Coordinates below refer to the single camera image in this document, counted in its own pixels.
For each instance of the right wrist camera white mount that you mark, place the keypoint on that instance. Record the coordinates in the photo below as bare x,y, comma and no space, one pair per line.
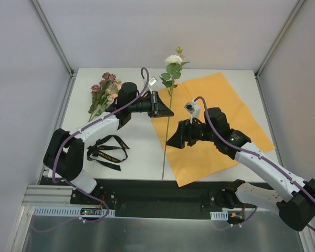
194,109

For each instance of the white fake rose stem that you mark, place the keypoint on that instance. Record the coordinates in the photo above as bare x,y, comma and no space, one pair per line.
173,70

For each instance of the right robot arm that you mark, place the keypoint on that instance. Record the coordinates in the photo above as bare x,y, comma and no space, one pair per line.
290,196

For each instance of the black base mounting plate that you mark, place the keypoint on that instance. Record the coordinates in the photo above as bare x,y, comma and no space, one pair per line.
155,199

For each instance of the left aluminium frame post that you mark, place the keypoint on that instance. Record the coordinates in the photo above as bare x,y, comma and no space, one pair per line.
35,4

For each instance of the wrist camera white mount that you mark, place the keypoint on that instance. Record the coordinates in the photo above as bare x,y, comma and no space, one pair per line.
194,109
151,83

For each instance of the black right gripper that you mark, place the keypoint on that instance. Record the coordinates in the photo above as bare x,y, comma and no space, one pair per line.
186,133

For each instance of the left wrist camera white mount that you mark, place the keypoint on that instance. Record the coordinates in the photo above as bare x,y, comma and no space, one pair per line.
151,83

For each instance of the white slotted cable duct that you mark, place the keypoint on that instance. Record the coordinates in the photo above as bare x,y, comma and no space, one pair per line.
225,215
61,211

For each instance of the mauve fake rose stem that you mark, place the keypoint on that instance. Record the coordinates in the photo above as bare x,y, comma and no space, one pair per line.
99,89

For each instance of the orange wrapping paper sheet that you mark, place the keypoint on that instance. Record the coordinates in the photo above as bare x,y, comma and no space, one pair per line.
196,162

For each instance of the right aluminium frame post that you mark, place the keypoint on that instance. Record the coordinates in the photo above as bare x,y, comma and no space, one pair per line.
297,8

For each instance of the pink fake rose stem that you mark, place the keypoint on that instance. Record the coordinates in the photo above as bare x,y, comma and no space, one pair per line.
110,95

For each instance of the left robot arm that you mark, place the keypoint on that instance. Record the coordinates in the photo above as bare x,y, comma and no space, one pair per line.
68,150

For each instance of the right white slotted cable duct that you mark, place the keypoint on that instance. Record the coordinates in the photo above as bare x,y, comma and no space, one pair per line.
225,215

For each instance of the left white slotted cable duct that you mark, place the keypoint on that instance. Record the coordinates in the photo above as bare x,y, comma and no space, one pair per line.
61,211

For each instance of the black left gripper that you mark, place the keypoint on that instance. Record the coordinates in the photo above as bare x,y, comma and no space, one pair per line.
153,104

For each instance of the aluminium frame post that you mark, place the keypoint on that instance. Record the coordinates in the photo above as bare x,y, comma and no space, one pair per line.
297,8
35,4

